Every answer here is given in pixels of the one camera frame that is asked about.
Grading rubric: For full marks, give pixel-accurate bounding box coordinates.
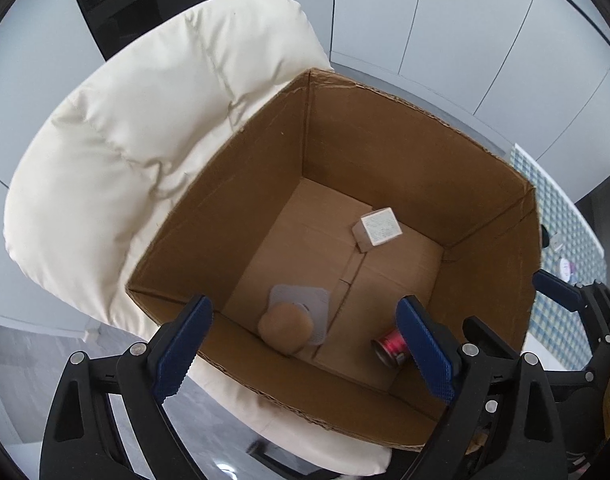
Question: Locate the beige square box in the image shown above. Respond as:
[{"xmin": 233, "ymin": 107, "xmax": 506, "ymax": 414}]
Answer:
[{"xmin": 351, "ymin": 206, "xmax": 402, "ymax": 253}]

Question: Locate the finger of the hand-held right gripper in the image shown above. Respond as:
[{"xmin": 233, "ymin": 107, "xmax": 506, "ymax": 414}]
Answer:
[
  {"xmin": 580, "ymin": 282, "xmax": 610, "ymax": 386},
  {"xmin": 532, "ymin": 270, "xmax": 586, "ymax": 309}
]

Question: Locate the cream cushioned chair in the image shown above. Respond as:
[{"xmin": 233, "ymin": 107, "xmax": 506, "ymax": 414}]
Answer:
[{"xmin": 2, "ymin": 0, "xmax": 393, "ymax": 476}]

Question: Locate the blue yellow checkered tablecloth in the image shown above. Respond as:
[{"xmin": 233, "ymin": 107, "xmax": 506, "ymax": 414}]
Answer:
[{"xmin": 507, "ymin": 142, "xmax": 606, "ymax": 371}]

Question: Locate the brown cardboard box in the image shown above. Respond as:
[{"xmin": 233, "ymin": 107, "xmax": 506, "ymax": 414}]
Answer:
[{"xmin": 125, "ymin": 67, "xmax": 543, "ymax": 451}]

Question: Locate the dark glass door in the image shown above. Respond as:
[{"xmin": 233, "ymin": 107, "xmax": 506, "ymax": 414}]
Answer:
[{"xmin": 62, "ymin": 0, "xmax": 218, "ymax": 61}]

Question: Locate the red can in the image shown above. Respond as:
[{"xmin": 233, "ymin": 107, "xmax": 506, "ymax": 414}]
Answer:
[{"xmin": 371, "ymin": 327, "xmax": 411, "ymax": 367}]

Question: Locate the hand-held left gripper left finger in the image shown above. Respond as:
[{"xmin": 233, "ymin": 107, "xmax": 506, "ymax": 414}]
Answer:
[{"xmin": 40, "ymin": 294, "xmax": 216, "ymax": 480}]

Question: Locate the translucent perforated plastic lid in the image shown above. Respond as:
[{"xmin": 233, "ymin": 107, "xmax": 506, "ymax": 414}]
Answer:
[{"xmin": 267, "ymin": 284, "xmax": 331, "ymax": 347}]

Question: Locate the brown makeup puff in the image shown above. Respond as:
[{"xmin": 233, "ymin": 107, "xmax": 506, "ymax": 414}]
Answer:
[{"xmin": 257, "ymin": 302, "xmax": 314, "ymax": 356}]

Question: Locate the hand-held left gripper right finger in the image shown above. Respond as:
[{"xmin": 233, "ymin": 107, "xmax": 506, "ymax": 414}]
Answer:
[{"xmin": 395, "ymin": 296, "xmax": 568, "ymax": 480}]

